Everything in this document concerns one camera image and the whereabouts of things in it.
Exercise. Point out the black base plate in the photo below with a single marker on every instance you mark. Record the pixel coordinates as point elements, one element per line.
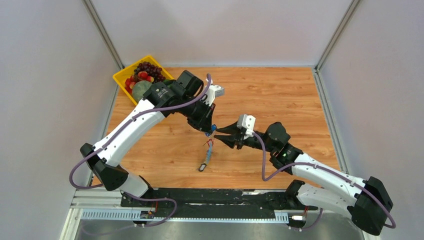
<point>215,203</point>

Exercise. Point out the yellow plastic fruit bin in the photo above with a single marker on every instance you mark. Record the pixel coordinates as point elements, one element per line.
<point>121,76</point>

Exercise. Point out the green melon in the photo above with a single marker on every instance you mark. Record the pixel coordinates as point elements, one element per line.
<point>139,89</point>

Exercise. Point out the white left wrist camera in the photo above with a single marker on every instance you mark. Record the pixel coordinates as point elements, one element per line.
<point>213,92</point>

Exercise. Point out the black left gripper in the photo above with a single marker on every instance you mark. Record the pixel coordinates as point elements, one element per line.
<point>205,121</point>

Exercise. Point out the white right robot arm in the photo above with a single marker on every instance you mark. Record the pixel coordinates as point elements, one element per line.
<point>365,201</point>

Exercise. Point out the red key tag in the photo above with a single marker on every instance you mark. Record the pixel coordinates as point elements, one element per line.
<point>210,142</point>

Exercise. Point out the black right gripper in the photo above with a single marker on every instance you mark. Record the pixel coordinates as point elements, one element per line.
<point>236,137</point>

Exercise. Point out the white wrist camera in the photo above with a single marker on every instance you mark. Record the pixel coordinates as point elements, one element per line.
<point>213,92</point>
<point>246,122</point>

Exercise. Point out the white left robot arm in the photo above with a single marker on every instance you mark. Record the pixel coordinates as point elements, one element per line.
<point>188,95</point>

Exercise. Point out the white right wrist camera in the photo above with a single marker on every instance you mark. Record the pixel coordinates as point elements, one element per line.
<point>246,122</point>

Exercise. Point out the purple grape bunch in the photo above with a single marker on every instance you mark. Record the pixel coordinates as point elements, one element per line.
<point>146,71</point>

